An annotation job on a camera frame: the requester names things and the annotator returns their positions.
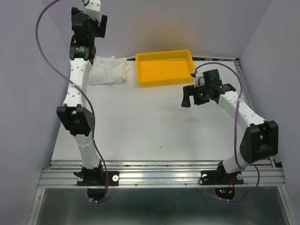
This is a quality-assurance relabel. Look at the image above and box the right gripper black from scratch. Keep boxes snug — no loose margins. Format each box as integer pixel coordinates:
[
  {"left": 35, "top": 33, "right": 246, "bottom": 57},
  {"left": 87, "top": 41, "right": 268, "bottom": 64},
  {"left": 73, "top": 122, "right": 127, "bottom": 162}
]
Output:
[{"left": 180, "top": 82, "right": 211, "bottom": 107}]

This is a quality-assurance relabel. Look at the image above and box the white skirt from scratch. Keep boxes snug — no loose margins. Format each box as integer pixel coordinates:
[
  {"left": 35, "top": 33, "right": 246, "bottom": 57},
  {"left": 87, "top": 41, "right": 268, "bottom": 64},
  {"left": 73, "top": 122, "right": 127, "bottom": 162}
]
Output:
[{"left": 88, "top": 56, "right": 130, "bottom": 85}]

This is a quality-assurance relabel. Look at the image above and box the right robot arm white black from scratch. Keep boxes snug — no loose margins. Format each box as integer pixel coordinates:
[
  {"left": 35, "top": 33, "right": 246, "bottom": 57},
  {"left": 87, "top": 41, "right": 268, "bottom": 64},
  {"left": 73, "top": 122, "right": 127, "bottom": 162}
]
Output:
[{"left": 181, "top": 69, "right": 278, "bottom": 185}]

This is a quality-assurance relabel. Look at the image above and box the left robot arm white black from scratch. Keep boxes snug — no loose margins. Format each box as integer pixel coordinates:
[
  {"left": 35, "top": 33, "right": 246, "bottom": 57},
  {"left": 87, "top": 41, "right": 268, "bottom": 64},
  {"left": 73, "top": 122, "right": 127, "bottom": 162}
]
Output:
[{"left": 56, "top": 4, "right": 107, "bottom": 186}]

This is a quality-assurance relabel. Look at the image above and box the yellow plastic tray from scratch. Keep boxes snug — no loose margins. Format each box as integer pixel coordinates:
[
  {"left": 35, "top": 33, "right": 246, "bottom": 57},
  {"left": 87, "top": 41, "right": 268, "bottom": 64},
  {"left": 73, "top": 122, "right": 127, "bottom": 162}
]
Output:
[{"left": 135, "top": 50, "right": 195, "bottom": 87}]

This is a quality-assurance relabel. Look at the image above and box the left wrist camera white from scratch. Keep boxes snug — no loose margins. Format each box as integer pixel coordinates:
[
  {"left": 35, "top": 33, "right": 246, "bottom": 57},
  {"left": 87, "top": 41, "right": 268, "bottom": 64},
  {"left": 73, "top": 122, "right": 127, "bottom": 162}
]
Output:
[{"left": 83, "top": 0, "right": 101, "bottom": 21}]

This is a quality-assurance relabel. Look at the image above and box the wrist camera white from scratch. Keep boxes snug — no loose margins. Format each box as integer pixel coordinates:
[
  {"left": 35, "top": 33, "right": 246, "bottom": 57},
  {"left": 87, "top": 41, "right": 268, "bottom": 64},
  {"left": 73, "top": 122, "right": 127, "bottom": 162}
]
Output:
[
  {"left": 190, "top": 69, "right": 205, "bottom": 88},
  {"left": 83, "top": 0, "right": 101, "bottom": 21}
]

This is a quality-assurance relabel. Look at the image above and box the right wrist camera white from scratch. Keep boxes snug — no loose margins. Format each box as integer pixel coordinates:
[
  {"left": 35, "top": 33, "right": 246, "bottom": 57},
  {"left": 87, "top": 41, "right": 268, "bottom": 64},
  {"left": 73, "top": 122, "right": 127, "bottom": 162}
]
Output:
[{"left": 190, "top": 69, "right": 205, "bottom": 88}]

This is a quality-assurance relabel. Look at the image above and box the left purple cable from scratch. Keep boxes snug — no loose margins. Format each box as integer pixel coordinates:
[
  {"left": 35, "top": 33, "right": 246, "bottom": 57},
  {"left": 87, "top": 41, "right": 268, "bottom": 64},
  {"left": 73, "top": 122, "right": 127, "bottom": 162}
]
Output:
[{"left": 35, "top": 0, "right": 108, "bottom": 204}]

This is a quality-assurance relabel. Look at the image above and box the purple cable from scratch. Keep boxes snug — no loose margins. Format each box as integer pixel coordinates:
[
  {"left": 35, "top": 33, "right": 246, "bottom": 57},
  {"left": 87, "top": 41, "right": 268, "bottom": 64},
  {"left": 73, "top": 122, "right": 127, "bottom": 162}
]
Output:
[
  {"left": 35, "top": 0, "right": 108, "bottom": 204},
  {"left": 193, "top": 62, "right": 260, "bottom": 203}
]

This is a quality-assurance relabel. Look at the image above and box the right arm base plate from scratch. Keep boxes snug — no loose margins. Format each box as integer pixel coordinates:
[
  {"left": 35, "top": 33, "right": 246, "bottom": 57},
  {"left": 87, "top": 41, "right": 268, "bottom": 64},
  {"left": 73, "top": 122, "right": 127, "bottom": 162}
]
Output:
[{"left": 198, "top": 170, "right": 244, "bottom": 187}]

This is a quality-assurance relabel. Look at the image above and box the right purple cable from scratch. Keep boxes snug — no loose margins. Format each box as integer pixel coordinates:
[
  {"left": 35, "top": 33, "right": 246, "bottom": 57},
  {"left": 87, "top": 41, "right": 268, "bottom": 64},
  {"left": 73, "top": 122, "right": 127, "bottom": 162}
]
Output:
[{"left": 193, "top": 62, "right": 260, "bottom": 203}]

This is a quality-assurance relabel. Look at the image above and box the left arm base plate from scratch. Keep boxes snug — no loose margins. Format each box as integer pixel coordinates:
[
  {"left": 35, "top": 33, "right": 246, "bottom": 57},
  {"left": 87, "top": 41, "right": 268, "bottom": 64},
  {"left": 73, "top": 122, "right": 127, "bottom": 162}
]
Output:
[{"left": 77, "top": 171, "right": 120, "bottom": 187}]

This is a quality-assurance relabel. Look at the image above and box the aluminium frame rail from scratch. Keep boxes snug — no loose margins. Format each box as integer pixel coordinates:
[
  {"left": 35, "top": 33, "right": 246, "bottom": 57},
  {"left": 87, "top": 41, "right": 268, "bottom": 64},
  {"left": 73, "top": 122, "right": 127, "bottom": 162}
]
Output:
[{"left": 28, "top": 159, "right": 296, "bottom": 225}]

